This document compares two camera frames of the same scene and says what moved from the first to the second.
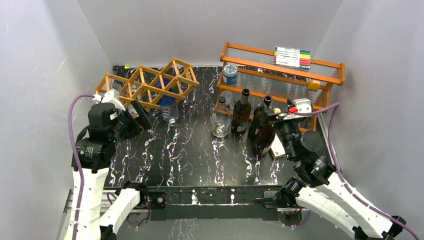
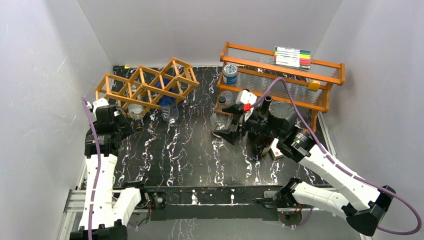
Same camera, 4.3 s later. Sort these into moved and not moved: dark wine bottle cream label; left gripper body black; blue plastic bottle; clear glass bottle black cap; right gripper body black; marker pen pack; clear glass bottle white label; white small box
Moved: clear glass bottle white label; right gripper body black
Not moved: clear glass bottle black cap; white small box; dark wine bottle cream label; blue plastic bottle; marker pen pack; left gripper body black
